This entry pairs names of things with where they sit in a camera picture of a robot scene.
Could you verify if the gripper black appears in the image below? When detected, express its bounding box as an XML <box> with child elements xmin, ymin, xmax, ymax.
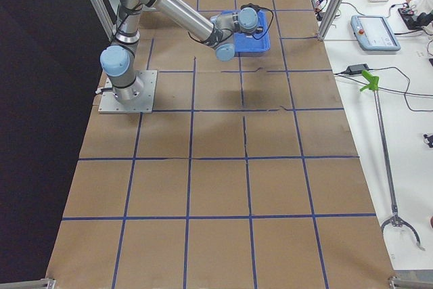
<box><xmin>240</xmin><ymin>3</ymin><xmax>267</xmax><ymax>39</ymax></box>

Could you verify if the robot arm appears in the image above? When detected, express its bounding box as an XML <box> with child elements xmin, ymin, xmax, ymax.
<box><xmin>100</xmin><ymin>0</ymin><xmax>264</xmax><ymax>104</ymax></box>

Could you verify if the blue plastic tray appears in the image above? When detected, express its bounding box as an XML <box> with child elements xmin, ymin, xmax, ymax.
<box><xmin>210</xmin><ymin>9</ymin><xmax>270</xmax><ymax>61</ymax></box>

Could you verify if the black power adapter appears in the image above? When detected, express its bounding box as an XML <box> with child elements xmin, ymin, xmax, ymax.
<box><xmin>346</xmin><ymin>64</ymin><xmax>369</xmax><ymax>75</ymax></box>

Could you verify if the teach pendant tablet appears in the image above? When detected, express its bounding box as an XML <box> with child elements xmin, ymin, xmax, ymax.
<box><xmin>350</xmin><ymin>15</ymin><xmax>401</xmax><ymax>52</ymax></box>

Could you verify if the brown paper table cover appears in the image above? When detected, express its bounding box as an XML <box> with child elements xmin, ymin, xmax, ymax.
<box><xmin>47</xmin><ymin>0</ymin><xmax>393</xmax><ymax>288</ymax></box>

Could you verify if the green handled reach grabber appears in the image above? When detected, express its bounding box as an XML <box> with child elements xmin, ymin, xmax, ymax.
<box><xmin>360</xmin><ymin>70</ymin><xmax>426</xmax><ymax>251</ymax></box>

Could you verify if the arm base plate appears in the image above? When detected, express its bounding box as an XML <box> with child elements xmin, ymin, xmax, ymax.
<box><xmin>98</xmin><ymin>70</ymin><xmax>158</xmax><ymax>114</ymax></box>

